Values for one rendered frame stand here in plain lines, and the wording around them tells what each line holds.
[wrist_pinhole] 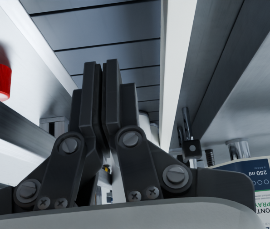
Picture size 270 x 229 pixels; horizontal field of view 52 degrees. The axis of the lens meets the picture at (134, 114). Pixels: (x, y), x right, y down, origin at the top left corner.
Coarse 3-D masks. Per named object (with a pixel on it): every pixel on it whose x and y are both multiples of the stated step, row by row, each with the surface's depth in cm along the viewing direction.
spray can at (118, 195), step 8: (144, 112) 33; (144, 120) 32; (144, 128) 32; (112, 160) 31; (112, 168) 31; (112, 176) 31; (120, 176) 30; (112, 184) 31; (120, 184) 30; (112, 192) 31; (120, 192) 30; (120, 200) 29
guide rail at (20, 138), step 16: (0, 112) 10; (16, 112) 11; (0, 128) 9; (16, 128) 11; (32, 128) 12; (0, 144) 10; (16, 144) 10; (32, 144) 12; (48, 144) 14; (32, 160) 13
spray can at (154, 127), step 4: (152, 124) 37; (156, 124) 38; (152, 128) 37; (156, 128) 38; (152, 132) 37; (156, 132) 37; (152, 136) 37; (156, 136) 37; (152, 140) 36; (156, 140) 37; (156, 144) 37
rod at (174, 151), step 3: (168, 150) 46; (171, 150) 46; (174, 150) 46; (177, 150) 46; (180, 150) 46; (168, 153) 46; (171, 153) 46; (174, 153) 46; (177, 153) 46; (180, 153) 46
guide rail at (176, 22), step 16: (176, 0) 10; (192, 0) 11; (176, 16) 11; (192, 16) 12; (176, 32) 12; (160, 48) 17; (176, 48) 14; (160, 64) 19; (176, 64) 15; (160, 80) 21; (176, 80) 17; (160, 96) 23; (176, 96) 20; (160, 112) 26; (160, 128) 31; (160, 144) 37
